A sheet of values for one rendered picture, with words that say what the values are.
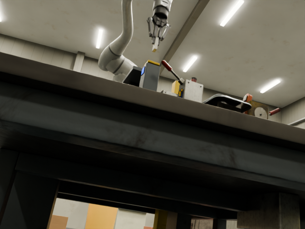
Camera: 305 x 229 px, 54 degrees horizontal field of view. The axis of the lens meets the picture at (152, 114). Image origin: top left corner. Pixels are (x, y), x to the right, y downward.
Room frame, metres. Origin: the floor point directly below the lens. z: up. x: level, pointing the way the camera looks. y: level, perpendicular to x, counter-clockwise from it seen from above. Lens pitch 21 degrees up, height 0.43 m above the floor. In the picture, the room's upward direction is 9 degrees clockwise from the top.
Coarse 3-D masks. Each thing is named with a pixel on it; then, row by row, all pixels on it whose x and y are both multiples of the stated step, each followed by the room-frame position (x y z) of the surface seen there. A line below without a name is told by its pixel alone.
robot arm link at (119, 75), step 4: (124, 60) 1.67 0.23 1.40; (128, 60) 1.69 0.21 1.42; (124, 64) 1.68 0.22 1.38; (128, 64) 1.68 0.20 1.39; (132, 64) 1.70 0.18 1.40; (120, 68) 1.68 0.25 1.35; (124, 68) 1.68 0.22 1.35; (128, 68) 1.69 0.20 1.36; (116, 72) 1.71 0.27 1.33; (120, 72) 1.70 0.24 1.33; (124, 72) 1.70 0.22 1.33; (116, 76) 1.73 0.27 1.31; (120, 76) 1.72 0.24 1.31; (124, 76) 1.71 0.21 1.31; (116, 80) 1.74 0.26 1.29; (120, 80) 1.73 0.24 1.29
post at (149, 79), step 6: (144, 66) 1.22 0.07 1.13; (150, 66) 1.21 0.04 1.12; (156, 66) 1.22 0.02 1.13; (144, 72) 1.22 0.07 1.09; (150, 72) 1.21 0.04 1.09; (156, 72) 1.22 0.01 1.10; (144, 78) 1.21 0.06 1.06; (150, 78) 1.21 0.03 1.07; (156, 78) 1.22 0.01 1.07; (144, 84) 1.21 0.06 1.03; (150, 84) 1.22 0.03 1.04; (156, 84) 1.22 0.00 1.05; (156, 90) 1.23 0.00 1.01
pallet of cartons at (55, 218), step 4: (52, 216) 4.22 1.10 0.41; (56, 216) 4.24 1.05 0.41; (60, 216) 4.25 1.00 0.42; (64, 216) 4.27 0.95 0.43; (52, 220) 4.23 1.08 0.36; (56, 220) 4.24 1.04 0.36; (60, 220) 4.25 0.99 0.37; (64, 220) 4.27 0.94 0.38; (52, 224) 4.23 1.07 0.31; (56, 224) 4.24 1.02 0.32; (60, 224) 4.26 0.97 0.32; (64, 224) 4.27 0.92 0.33; (52, 228) 4.23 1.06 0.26; (56, 228) 4.25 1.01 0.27; (60, 228) 4.26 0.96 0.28; (64, 228) 4.27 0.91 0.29
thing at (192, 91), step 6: (186, 84) 1.16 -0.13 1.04; (192, 84) 1.17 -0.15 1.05; (198, 84) 1.18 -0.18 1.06; (180, 90) 1.21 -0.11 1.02; (186, 90) 1.16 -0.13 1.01; (192, 90) 1.17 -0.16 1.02; (198, 90) 1.18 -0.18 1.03; (180, 96) 1.19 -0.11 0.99; (186, 96) 1.17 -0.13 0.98; (192, 96) 1.18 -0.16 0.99; (198, 96) 1.18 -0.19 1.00
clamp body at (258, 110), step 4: (252, 104) 1.27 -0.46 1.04; (256, 104) 1.28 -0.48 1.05; (260, 104) 1.28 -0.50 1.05; (252, 108) 1.27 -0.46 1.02; (256, 108) 1.28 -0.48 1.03; (260, 108) 1.28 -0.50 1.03; (264, 108) 1.29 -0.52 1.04; (248, 112) 1.28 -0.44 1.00; (252, 112) 1.27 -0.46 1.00; (256, 112) 1.28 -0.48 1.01; (260, 112) 1.28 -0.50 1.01; (264, 112) 1.29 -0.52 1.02; (256, 116) 1.28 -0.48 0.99; (260, 116) 1.28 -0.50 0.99; (264, 116) 1.29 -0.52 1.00
